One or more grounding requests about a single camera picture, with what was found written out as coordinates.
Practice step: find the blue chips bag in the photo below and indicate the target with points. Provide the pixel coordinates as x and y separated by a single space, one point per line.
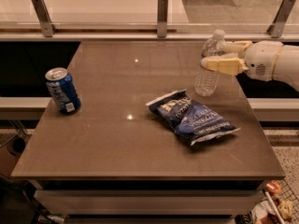
189 119

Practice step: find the metal railing bracket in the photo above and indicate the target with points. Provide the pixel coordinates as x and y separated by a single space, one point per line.
47 29
276 28
162 15

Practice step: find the middle metal railing bracket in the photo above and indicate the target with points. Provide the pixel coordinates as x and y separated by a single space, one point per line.
162 15

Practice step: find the blue pepsi can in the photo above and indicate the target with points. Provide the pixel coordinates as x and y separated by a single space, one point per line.
62 90

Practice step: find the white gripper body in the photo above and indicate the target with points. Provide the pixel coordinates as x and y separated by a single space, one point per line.
261 61

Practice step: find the left metal railing bracket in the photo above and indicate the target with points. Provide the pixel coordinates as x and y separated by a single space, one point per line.
47 29

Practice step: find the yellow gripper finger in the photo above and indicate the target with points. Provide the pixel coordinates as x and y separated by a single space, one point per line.
227 66
236 48

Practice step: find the right metal railing bracket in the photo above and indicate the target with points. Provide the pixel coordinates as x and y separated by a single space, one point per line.
276 28

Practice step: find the clear plastic water bottle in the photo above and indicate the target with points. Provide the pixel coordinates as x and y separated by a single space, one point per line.
207 80

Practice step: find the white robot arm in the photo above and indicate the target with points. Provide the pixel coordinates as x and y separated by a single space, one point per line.
287 67

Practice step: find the wire basket with snacks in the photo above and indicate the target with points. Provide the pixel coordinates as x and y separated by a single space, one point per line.
278 206

